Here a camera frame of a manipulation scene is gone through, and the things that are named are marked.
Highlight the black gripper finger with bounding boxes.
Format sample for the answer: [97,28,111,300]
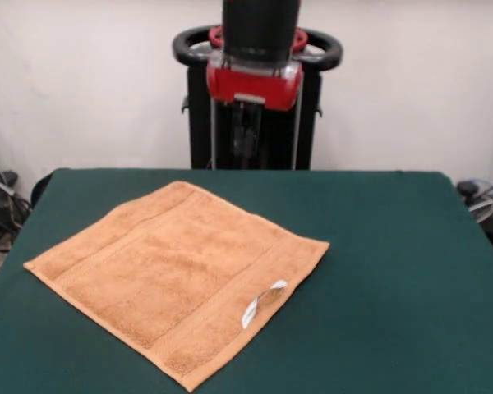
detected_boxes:
[246,103,264,163]
[234,103,248,163]

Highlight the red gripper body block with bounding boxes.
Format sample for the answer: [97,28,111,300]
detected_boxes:
[206,63,304,112]

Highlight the orange terry towel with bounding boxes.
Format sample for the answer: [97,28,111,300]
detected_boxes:
[23,181,331,393]

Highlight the dark green table cloth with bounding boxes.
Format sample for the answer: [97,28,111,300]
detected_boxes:
[0,167,493,394]

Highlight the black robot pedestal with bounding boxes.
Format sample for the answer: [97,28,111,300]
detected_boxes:
[172,25,344,171]

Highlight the blue and grey cables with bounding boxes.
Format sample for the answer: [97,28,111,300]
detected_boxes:
[455,174,493,225]

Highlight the black cable tangle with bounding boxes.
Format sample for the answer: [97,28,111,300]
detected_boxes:
[0,131,33,284]

